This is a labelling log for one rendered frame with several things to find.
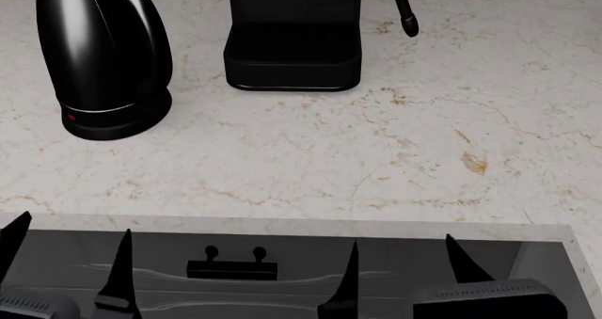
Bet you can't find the black electric kettle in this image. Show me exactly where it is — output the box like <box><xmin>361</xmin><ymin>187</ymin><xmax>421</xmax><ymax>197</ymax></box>
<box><xmin>35</xmin><ymin>0</ymin><xmax>174</xmax><ymax>116</ymax></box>

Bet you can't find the black block with two knobs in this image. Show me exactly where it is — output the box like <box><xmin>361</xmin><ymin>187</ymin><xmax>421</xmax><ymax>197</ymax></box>
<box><xmin>186</xmin><ymin>245</ymin><xmax>279</xmax><ymax>282</ymax></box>

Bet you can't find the black coffee machine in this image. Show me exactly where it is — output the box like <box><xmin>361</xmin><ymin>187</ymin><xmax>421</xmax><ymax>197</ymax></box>
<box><xmin>223</xmin><ymin>0</ymin><xmax>363</xmax><ymax>93</ymax></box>

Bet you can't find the black steam wand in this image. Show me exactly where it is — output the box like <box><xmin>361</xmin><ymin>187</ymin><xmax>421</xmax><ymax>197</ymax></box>
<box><xmin>389</xmin><ymin>0</ymin><xmax>420</xmax><ymax>39</ymax></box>

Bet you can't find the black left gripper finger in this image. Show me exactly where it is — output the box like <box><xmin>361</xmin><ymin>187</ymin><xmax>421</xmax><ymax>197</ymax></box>
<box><xmin>0</xmin><ymin>210</ymin><xmax>34</xmax><ymax>282</ymax></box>
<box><xmin>93</xmin><ymin>228</ymin><xmax>144</xmax><ymax>319</ymax></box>

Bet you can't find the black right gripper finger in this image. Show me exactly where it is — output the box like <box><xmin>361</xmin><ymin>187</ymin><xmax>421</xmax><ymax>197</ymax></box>
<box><xmin>317</xmin><ymin>240</ymin><xmax>364</xmax><ymax>319</ymax></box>
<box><xmin>444</xmin><ymin>232</ymin><xmax>497</xmax><ymax>285</ymax></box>

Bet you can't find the black round kettle base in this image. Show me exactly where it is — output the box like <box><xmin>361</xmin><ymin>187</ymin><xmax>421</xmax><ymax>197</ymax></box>
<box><xmin>60</xmin><ymin>87</ymin><xmax>174</xmax><ymax>142</ymax></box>

